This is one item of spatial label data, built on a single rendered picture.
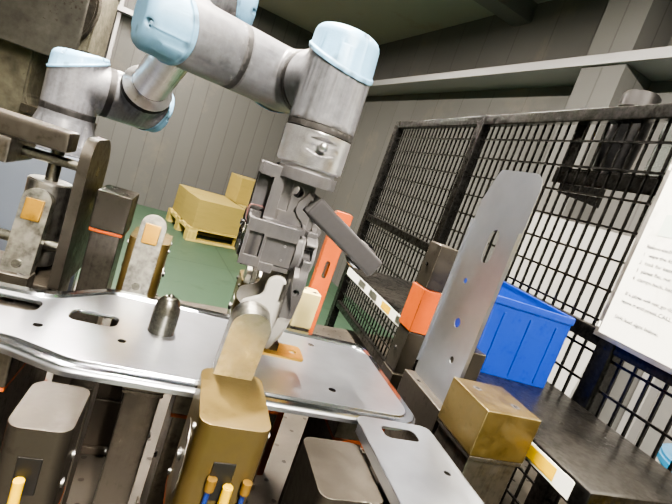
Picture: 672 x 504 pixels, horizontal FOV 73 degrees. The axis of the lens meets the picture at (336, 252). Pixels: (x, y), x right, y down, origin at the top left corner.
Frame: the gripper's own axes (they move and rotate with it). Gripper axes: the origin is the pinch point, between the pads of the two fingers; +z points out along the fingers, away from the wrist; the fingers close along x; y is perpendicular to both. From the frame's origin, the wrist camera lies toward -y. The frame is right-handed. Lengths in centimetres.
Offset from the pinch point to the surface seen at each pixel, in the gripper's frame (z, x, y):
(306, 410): 5.2, 6.8, -4.6
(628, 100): -53, -27, -62
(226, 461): 2.9, 19.9, 5.5
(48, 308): 4.3, -4.9, 25.2
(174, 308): 0.8, -3.9, 11.8
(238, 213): 63, -517, -41
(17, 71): -16, -520, 215
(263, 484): 34.9, -17.5, -11.1
